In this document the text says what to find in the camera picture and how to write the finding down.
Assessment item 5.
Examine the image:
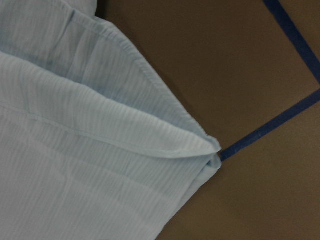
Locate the light blue button shirt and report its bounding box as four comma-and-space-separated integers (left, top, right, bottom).
0, 0, 222, 240

